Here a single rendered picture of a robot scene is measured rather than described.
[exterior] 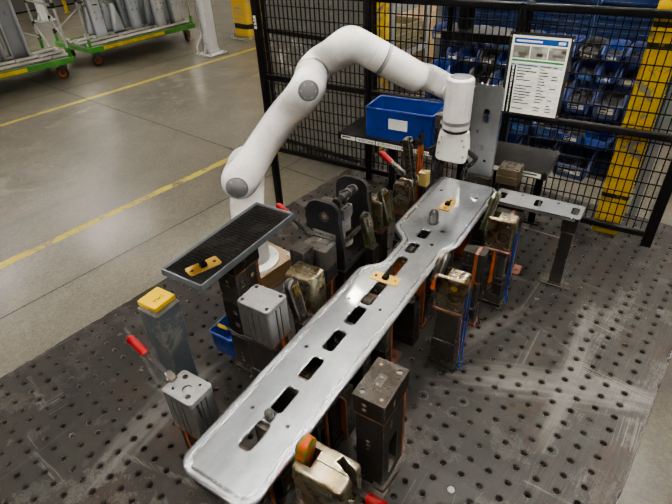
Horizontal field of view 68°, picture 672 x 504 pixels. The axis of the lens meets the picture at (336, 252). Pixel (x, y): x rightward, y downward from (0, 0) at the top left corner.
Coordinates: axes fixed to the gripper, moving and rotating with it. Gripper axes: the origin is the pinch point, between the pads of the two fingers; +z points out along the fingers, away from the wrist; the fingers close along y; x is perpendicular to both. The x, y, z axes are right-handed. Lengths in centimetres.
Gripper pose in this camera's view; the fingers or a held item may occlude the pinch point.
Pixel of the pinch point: (450, 173)
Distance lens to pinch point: 171.9
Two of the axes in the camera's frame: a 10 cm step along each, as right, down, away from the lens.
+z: 0.4, 8.1, 5.8
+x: 5.3, -5.1, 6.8
